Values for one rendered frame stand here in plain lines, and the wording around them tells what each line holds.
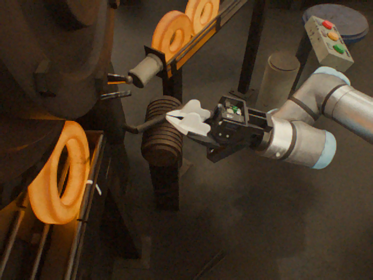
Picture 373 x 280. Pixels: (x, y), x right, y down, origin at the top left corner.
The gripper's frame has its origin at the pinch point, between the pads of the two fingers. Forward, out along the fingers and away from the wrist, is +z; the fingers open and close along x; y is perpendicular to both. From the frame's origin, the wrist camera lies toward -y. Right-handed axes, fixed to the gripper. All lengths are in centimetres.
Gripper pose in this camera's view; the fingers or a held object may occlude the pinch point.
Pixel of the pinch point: (171, 119)
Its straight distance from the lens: 61.0
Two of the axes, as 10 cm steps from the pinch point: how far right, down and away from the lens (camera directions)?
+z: -9.5, -2.2, -2.1
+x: -0.5, 7.9, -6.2
